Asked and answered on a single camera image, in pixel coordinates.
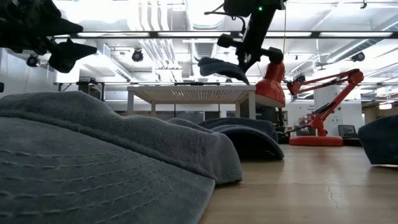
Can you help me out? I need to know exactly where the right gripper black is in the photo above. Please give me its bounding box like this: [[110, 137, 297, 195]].
[[216, 6, 285, 73]]

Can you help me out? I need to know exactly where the red desk lamp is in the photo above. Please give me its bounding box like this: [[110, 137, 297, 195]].
[[254, 60, 365, 147]]

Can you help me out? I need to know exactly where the navy blue baseball cap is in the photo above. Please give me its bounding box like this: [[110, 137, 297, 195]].
[[358, 114, 398, 166], [197, 57, 251, 85], [198, 117, 285, 161]]

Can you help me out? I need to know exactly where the black laptop screen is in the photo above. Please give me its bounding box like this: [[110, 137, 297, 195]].
[[338, 124, 358, 139]]

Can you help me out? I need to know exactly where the black lamp cord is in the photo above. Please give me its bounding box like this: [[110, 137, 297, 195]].
[[281, 124, 313, 137]]

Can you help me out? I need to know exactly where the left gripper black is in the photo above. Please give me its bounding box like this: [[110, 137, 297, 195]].
[[0, 0, 98, 74]]

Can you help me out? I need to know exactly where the white wire shelf rack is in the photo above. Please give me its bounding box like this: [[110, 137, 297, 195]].
[[126, 84, 257, 121]]

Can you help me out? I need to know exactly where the black ceiling spotlight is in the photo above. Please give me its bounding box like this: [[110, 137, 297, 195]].
[[351, 51, 366, 63], [25, 54, 40, 68], [131, 49, 144, 63]]

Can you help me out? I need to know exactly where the black overhead light beam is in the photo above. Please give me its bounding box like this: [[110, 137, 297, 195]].
[[52, 30, 398, 39]]

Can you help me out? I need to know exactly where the black aluminium table frame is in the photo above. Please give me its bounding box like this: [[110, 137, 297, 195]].
[[343, 138, 363, 147]]

